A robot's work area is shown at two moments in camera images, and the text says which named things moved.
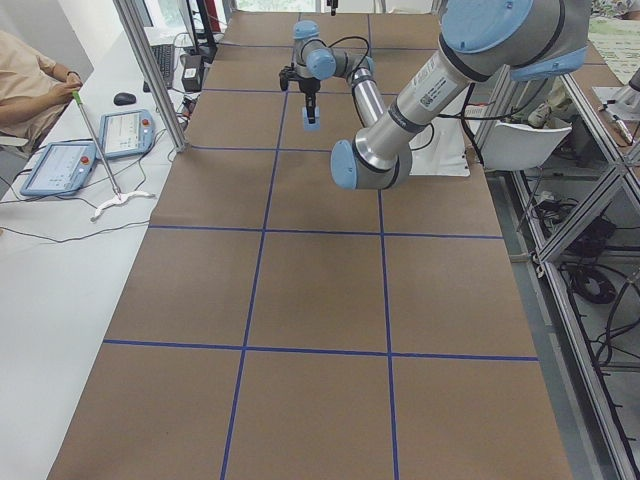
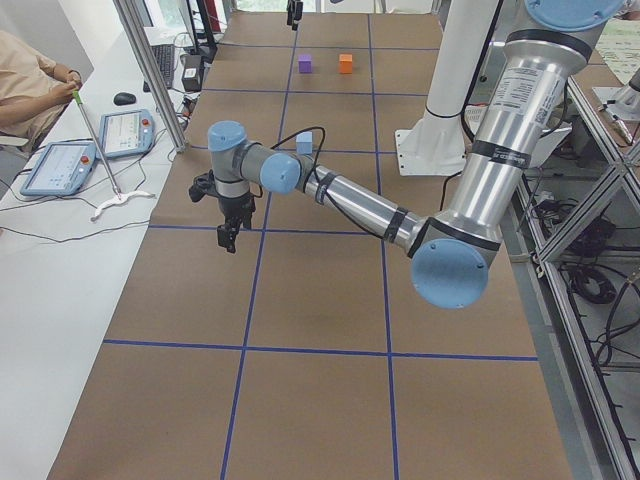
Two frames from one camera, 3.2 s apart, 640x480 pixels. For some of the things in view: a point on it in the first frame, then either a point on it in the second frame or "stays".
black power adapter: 192,73 stays
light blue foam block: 311,126 to 304,143
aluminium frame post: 148,63 stays
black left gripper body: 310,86 to 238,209
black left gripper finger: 312,107 to 233,225
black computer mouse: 124,99 stays
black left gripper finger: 309,107 to 224,235
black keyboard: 164,55 stays
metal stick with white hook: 118,196 stays
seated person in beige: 33,90 stays
